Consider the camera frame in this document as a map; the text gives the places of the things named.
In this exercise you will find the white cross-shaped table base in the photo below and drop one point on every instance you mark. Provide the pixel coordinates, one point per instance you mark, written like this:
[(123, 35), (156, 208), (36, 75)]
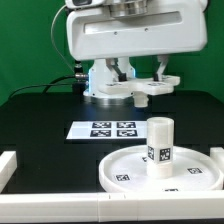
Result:
[(139, 89)]

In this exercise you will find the white marker sheet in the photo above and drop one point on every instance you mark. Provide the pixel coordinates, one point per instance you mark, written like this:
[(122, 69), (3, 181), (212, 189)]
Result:
[(109, 130)]

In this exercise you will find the white left fence block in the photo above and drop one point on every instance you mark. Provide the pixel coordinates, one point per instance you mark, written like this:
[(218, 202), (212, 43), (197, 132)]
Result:
[(8, 165)]

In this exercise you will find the white round table top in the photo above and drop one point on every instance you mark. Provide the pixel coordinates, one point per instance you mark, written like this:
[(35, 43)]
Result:
[(125, 170)]

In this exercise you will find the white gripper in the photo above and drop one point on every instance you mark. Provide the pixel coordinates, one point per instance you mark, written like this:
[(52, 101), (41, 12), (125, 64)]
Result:
[(103, 29)]

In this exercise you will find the white front fence rail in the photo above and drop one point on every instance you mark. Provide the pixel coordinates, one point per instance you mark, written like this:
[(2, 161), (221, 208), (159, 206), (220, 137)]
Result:
[(106, 207)]

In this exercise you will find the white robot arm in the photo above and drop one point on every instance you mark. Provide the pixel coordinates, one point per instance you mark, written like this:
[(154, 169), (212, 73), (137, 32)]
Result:
[(140, 67)]

